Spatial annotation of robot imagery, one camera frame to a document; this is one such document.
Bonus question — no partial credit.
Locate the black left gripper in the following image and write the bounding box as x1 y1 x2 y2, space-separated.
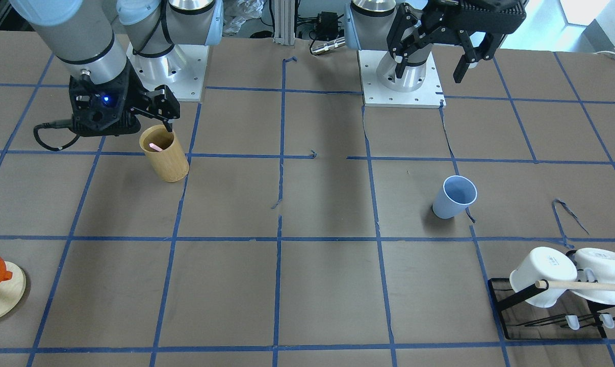
387 1 527 84

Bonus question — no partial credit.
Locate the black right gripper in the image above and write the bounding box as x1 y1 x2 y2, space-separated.
69 61 180 137

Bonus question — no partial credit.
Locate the pink chopstick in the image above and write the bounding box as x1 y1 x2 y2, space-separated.
148 143 164 152

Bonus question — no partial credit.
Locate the light blue plastic cup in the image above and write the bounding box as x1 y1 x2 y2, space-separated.
432 176 478 219

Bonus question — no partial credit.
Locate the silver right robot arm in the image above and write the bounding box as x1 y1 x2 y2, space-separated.
11 1 224 151

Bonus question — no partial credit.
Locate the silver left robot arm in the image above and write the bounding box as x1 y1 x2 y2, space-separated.
344 1 527 92

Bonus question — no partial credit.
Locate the bamboo chopstick holder cup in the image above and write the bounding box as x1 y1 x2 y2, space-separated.
138 125 190 182

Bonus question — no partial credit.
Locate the silver connector plug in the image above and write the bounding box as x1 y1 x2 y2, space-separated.
310 37 346 56

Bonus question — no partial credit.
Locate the black power brick background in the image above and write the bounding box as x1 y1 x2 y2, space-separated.
315 11 339 40

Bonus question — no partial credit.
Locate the white mug near rack end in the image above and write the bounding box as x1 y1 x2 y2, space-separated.
509 247 577 292

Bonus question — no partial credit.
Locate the white mug far rack side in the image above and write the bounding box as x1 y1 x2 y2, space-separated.
572 248 615 306

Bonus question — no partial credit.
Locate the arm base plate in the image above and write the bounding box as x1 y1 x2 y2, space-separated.
358 50 447 109
126 44 210 102

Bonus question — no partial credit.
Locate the black gripper cable right arm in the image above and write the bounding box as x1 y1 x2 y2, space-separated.
33 120 81 152

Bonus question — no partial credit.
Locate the aluminium frame post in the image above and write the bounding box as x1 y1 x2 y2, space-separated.
269 0 297 48

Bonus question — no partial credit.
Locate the black wire mug rack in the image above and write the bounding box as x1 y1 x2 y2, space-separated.
488 249 615 341

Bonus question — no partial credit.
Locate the wooden rack handle rod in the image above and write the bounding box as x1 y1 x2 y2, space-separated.
533 279 615 291

